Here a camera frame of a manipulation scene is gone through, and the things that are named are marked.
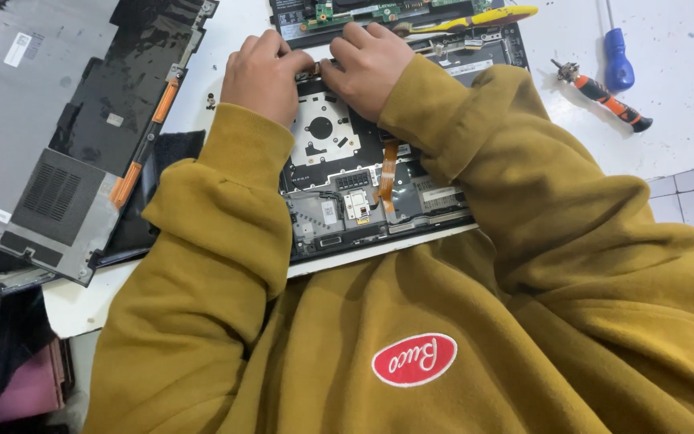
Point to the person's left hand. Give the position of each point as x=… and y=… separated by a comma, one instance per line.
x=259, y=78

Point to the green circuit board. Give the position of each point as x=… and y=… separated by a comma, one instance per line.
x=347, y=13

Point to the mustard hoodie with red patch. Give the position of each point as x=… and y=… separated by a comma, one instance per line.
x=383, y=301

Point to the person's right hand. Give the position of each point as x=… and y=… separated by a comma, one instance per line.
x=368, y=72

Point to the grey laptop bottom cover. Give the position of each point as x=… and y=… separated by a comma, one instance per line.
x=64, y=120

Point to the yellow pry tool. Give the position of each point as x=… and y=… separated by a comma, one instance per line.
x=479, y=19

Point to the open black laptop chassis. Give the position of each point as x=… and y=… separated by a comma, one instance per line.
x=335, y=175

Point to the pink folder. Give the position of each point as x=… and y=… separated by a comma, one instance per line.
x=21, y=386

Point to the small black laptop part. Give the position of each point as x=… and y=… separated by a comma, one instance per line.
x=317, y=67

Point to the small black screws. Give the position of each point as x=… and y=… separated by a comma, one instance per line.
x=211, y=101

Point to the orange and black screwdriver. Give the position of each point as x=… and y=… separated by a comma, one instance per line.
x=606, y=96

